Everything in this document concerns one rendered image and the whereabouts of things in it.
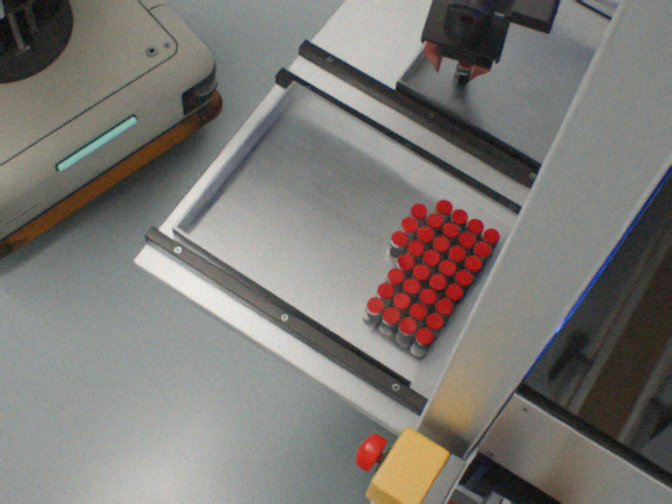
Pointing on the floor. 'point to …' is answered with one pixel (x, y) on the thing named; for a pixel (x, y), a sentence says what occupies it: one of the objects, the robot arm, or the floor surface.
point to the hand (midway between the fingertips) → (455, 69)
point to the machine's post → (564, 222)
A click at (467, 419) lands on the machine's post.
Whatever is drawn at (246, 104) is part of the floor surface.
